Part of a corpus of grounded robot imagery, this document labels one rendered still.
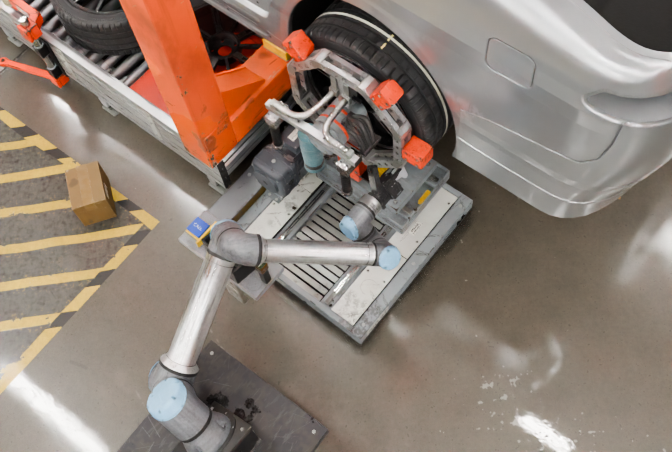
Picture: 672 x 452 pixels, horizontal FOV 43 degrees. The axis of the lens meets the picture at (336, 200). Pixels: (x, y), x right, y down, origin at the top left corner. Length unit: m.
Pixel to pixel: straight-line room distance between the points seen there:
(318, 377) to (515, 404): 0.83
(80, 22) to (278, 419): 2.06
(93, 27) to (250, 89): 1.00
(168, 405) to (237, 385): 0.43
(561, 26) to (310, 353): 1.91
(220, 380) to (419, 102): 1.34
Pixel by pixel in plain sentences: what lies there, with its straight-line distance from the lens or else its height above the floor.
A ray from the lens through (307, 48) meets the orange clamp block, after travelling 3.16.
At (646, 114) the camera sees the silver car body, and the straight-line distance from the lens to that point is 2.66.
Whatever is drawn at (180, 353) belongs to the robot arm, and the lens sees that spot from 3.25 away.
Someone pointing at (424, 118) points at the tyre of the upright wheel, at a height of 0.99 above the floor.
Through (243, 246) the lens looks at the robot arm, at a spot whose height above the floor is 0.89.
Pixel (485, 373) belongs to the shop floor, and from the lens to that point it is 3.73.
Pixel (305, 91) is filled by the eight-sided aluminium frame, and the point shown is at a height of 0.77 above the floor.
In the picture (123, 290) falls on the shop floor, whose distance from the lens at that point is 4.05.
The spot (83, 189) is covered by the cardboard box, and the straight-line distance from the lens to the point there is 4.13.
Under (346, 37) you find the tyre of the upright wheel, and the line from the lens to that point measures 3.06.
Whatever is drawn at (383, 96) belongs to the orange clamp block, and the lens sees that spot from 2.93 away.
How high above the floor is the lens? 3.57
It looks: 62 degrees down
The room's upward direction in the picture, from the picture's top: 9 degrees counter-clockwise
